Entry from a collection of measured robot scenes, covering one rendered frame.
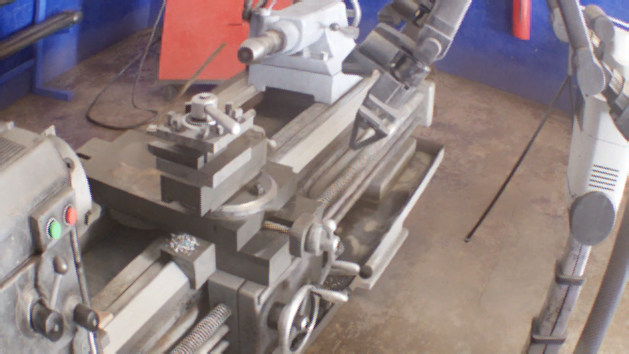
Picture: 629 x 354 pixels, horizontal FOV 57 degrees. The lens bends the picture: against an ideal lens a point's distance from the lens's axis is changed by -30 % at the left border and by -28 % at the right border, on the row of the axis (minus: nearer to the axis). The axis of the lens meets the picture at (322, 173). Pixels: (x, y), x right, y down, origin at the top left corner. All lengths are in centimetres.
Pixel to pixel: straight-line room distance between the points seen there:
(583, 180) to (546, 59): 411
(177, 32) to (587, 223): 360
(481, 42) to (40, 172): 493
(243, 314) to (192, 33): 320
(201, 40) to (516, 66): 246
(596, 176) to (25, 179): 124
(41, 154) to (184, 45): 371
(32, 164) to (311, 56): 168
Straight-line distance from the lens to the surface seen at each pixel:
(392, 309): 306
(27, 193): 108
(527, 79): 576
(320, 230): 177
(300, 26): 246
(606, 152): 159
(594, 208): 166
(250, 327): 177
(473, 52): 580
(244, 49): 227
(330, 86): 259
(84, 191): 144
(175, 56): 483
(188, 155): 163
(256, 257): 170
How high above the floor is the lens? 179
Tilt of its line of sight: 26 degrees down
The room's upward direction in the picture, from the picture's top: 5 degrees clockwise
